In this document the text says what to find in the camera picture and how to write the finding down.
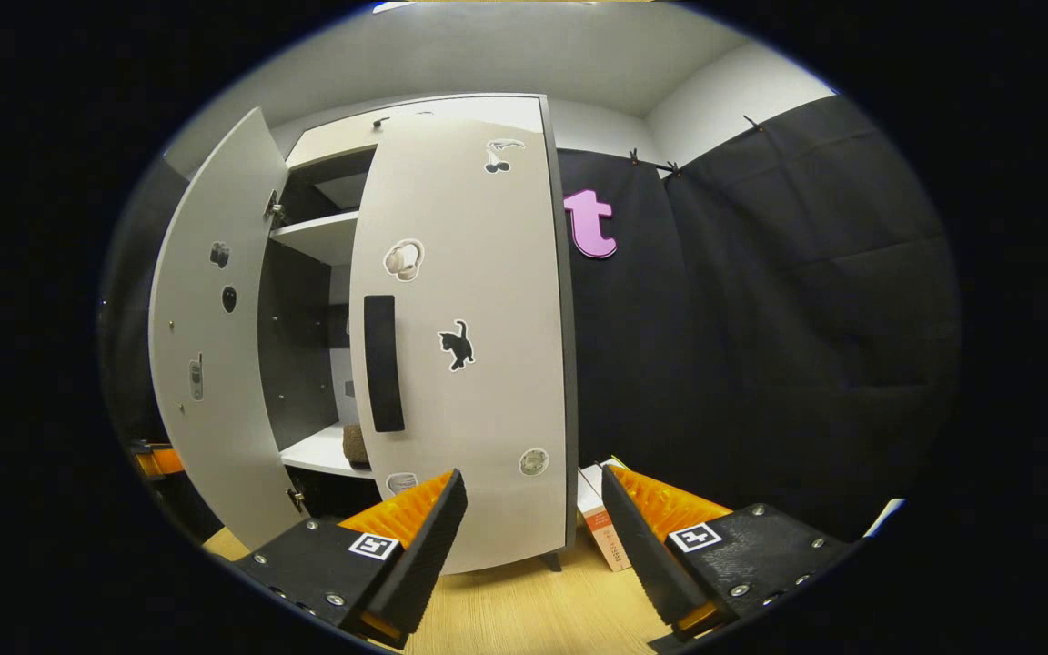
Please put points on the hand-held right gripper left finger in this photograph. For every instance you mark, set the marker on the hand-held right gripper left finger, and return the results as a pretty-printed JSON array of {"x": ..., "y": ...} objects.
[{"x": 424, "y": 564}]

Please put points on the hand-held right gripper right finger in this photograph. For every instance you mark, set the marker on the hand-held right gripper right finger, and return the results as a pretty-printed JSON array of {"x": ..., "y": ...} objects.
[{"x": 647, "y": 555}]

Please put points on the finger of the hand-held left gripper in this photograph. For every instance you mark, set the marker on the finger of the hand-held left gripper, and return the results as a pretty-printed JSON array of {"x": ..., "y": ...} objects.
[{"x": 165, "y": 461}]

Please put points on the brown shoe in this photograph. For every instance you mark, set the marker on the brown shoe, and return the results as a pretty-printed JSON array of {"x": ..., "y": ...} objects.
[{"x": 357, "y": 446}]

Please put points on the white shoe cabinet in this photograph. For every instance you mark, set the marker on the white shoe cabinet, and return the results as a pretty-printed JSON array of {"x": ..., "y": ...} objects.
[{"x": 319, "y": 236}]

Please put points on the white cabinet door cat sticker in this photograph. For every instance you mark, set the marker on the white cabinet door cat sticker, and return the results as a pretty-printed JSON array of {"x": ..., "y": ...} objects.
[{"x": 488, "y": 273}]

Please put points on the white cabinet drawer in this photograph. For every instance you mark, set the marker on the white cabinet drawer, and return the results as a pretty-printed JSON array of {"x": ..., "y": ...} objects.
[{"x": 333, "y": 141}]

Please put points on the orange and white book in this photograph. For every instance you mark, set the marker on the orange and white book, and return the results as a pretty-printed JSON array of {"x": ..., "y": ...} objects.
[{"x": 601, "y": 528}]

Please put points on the yellow book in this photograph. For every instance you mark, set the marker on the yellow book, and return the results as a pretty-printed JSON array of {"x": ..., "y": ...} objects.
[{"x": 617, "y": 462}]

